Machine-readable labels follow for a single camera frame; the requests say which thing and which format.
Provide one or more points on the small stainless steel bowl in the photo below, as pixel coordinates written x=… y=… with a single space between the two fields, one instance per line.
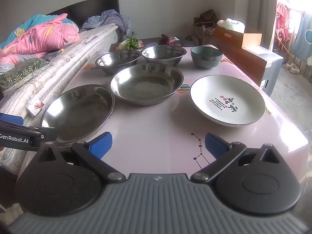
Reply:
x=117 y=61

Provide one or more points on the blue hanging towel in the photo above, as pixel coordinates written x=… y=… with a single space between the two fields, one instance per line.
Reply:
x=303 y=39

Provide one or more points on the brown paper bag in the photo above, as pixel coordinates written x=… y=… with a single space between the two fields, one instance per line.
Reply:
x=209 y=15

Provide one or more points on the yellow stick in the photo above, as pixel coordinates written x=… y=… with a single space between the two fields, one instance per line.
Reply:
x=282 y=44

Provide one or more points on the green leafy vegetable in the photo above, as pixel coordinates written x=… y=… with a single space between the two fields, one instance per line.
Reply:
x=131 y=43

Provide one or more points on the teal ceramic bowl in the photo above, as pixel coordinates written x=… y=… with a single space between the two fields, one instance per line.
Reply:
x=206 y=58

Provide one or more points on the open cardboard box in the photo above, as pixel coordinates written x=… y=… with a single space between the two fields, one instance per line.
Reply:
x=202 y=33

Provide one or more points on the brown cardboard box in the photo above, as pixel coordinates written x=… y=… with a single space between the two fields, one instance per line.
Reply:
x=234 y=37

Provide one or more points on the white quilted mattress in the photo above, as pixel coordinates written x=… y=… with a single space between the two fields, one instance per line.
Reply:
x=53 y=78

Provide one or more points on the white plastic bag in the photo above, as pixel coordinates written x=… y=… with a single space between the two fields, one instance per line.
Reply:
x=230 y=24

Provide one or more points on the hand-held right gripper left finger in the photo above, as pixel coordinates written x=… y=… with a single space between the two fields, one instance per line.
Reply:
x=101 y=144

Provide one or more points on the green patterned pillow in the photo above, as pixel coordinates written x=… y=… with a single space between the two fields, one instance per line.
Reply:
x=22 y=74

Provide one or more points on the fuzzy light clothing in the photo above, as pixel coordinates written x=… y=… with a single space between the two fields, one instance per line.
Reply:
x=13 y=212

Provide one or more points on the black bed headboard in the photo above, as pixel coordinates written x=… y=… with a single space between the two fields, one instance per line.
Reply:
x=97 y=4

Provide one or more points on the red cabbage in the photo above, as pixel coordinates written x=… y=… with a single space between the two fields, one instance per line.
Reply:
x=168 y=40

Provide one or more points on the mattress paper tag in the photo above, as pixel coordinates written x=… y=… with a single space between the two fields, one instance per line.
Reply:
x=36 y=107

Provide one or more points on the wide stainless steel bowl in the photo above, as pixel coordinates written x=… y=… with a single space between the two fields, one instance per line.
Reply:
x=163 y=53

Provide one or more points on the pink and blue quilt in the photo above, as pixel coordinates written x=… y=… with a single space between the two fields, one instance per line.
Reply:
x=43 y=36

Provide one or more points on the deep stainless steel plate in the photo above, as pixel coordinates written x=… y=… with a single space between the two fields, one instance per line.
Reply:
x=146 y=85

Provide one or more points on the pink printed tablecloth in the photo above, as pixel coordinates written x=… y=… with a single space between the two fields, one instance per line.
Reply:
x=158 y=126

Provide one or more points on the grey box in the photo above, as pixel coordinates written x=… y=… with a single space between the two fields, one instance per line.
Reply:
x=273 y=65

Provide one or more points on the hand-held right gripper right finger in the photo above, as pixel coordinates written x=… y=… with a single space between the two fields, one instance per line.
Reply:
x=214 y=144

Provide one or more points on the pink hanging clothes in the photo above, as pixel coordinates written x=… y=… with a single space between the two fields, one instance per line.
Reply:
x=282 y=22

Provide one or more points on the grey purple crumpled clothing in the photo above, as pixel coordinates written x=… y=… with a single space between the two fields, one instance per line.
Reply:
x=109 y=19

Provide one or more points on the shallow stainless steel plate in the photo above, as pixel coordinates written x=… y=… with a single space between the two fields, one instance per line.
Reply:
x=78 y=112

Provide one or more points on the large grey carton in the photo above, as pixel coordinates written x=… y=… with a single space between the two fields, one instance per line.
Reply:
x=243 y=63

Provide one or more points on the dark low table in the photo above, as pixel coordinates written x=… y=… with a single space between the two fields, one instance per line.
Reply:
x=150 y=41

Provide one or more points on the white shoe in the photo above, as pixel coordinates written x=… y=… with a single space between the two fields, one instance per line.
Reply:
x=288 y=65
x=295 y=69

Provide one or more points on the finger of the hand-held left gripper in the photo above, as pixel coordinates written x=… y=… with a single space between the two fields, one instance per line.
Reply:
x=12 y=119

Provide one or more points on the white ceramic printed plate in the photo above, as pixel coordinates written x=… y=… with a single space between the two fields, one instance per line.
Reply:
x=226 y=100

